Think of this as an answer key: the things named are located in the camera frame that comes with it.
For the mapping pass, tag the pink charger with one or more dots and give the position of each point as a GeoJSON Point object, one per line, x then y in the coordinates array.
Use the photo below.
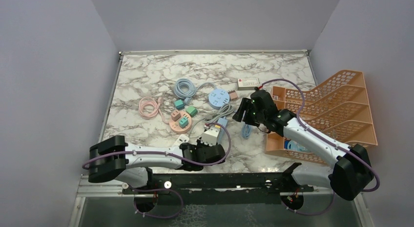
{"type": "Point", "coordinates": [233, 95]}

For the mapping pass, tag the orange plastic file rack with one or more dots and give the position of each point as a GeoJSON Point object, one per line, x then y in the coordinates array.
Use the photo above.
{"type": "Point", "coordinates": [338, 107]}

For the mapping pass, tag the teal charger plug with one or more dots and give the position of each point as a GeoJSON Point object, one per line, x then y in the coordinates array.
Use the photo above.
{"type": "Point", "coordinates": [183, 122]}
{"type": "Point", "coordinates": [179, 104]}

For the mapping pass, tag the pink round power strip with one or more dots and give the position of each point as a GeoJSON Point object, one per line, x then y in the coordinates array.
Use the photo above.
{"type": "Point", "coordinates": [175, 125]}

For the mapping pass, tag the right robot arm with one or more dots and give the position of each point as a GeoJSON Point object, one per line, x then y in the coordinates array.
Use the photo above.
{"type": "Point", "coordinates": [350, 171]}

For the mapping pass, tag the pink charger plug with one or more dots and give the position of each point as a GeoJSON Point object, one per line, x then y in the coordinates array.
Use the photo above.
{"type": "Point", "coordinates": [175, 115]}

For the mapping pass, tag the blue long power strip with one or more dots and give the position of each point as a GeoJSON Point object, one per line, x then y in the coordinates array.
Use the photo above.
{"type": "Point", "coordinates": [222, 121]}

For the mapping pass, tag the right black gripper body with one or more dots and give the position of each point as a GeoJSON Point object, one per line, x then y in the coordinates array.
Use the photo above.
{"type": "Point", "coordinates": [251, 116]}

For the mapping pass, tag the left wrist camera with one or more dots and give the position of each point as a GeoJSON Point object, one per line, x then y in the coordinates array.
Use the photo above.
{"type": "Point", "coordinates": [209, 137]}

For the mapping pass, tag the white red small box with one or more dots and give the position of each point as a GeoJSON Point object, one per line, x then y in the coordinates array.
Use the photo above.
{"type": "Point", "coordinates": [247, 83]}

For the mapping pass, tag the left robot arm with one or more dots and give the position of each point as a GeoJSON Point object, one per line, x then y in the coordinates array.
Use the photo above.
{"type": "Point", "coordinates": [115, 159]}

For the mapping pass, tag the white power strip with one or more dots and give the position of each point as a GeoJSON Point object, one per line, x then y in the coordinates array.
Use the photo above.
{"type": "Point", "coordinates": [181, 139]}

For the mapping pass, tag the green charger plug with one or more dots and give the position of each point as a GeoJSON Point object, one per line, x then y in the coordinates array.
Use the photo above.
{"type": "Point", "coordinates": [191, 111]}

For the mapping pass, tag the blue round power strip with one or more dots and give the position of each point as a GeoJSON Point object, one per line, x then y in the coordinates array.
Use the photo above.
{"type": "Point", "coordinates": [217, 98]}

